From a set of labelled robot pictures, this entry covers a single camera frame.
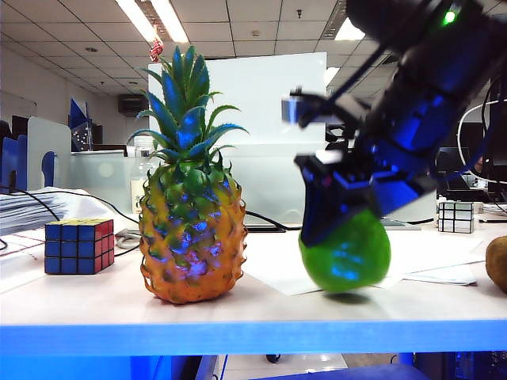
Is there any clear plastic water bottle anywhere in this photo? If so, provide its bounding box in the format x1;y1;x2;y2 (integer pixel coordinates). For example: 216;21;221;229
131;136;159;215

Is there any blue triangular box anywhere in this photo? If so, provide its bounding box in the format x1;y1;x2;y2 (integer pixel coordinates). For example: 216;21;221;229
67;97;94;153

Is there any blue file holder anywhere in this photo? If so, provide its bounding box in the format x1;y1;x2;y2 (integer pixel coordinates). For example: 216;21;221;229
0;135;56;195

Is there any black ceiling air unit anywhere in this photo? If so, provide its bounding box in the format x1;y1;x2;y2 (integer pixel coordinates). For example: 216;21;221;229
118;93;150;116

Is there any brown kiwi fruit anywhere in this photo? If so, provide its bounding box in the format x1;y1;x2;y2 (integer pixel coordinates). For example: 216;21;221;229
485;236;507;295

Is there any coiled white cable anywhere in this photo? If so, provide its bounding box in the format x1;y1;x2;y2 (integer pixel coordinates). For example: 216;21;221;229
114;229;140;249

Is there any thick black cable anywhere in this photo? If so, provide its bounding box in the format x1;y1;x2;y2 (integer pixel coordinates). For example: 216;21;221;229
244;211;304;233

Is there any stack of printed papers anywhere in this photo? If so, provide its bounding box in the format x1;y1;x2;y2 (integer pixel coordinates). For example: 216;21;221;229
0;190;71;237

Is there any frosted glass desk divider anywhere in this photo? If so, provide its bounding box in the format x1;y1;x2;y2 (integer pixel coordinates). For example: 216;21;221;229
71;142;436;226

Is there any white cable loop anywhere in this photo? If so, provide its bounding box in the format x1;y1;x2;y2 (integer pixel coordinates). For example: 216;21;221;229
457;98;507;185

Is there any red hanging ornament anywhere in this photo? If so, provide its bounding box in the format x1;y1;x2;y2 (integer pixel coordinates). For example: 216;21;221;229
148;37;166;63

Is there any black monitor edge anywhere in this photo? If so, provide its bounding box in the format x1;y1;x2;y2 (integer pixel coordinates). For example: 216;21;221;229
487;74;507;205

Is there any long ceiling light panel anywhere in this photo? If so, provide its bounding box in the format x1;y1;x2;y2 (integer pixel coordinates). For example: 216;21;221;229
334;15;366;41
115;0;189;44

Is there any thin black cable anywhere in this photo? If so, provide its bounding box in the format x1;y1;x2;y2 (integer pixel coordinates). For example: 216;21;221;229
0;188;142;258

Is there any shiny green apple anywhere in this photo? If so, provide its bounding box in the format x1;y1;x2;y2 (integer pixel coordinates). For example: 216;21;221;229
299;208;392;295

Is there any tall white partition board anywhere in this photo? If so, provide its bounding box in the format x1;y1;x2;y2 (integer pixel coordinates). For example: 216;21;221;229
148;51;328;146

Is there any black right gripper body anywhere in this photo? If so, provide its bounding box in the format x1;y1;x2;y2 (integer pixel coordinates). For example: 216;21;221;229
348;69;482;177

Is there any large white paper sheet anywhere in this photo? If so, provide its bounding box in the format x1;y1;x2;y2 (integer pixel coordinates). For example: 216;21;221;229
243;231;494;297

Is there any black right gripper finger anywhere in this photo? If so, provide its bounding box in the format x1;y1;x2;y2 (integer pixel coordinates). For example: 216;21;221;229
371;169;437;219
295;153;378;247

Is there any silver mirror cube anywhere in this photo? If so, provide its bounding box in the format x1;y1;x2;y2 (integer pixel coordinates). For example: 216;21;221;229
437;200;475;234

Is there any colourful Rubik's cube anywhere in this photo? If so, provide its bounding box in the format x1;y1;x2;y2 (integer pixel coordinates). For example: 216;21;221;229
44;218;116;276

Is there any white plastic bag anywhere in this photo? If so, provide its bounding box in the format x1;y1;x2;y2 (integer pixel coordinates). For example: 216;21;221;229
23;188;139;238

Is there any plastic pineapple with green crown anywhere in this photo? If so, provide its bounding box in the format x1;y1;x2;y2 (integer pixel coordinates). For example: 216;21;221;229
127;45;250;305

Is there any small white paper sheet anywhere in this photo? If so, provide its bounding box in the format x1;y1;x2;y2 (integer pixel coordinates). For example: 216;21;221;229
400;264;478;286

